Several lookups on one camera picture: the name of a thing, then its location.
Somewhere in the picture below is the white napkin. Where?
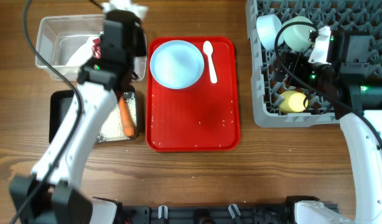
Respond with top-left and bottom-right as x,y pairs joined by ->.
101,0 -> 148,20

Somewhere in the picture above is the green bowl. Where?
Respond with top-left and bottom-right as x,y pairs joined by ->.
282,25 -> 313,52

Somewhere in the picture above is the yellow plastic cup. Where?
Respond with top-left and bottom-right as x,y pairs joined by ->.
279,90 -> 309,113

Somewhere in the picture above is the red snack wrapper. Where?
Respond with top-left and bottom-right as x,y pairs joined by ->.
91,38 -> 101,58

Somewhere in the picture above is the blue bowl with rice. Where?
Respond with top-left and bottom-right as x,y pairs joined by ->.
256,14 -> 282,50

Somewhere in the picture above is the light blue plate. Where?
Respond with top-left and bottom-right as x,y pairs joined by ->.
149,40 -> 205,90

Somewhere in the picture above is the white plastic spoon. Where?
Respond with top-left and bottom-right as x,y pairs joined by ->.
203,40 -> 218,84

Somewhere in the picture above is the orange carrot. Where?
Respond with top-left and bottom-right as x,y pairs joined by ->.
118,96 -> 136,138

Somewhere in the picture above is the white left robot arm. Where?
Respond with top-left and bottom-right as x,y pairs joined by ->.
9,9 -> 146,223

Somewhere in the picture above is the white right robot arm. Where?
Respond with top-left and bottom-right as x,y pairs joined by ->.
274,49 -> 382,223

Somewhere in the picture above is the grey dishwasher rack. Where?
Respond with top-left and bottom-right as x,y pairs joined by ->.
246,0 -> 382,128

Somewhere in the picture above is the clear plastic bin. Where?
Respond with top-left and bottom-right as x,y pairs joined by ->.
35,14 -> 147,81

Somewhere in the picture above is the pile of white rice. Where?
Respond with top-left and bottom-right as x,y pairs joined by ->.
96,91 -> 137,143

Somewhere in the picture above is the red serving tray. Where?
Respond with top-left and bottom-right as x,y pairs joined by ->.
146,36 -> 240,152

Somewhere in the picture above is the black tray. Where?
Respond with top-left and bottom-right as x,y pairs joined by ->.
49,86 -> 139,143

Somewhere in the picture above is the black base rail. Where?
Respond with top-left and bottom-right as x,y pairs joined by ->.
91,196 -> 340,224

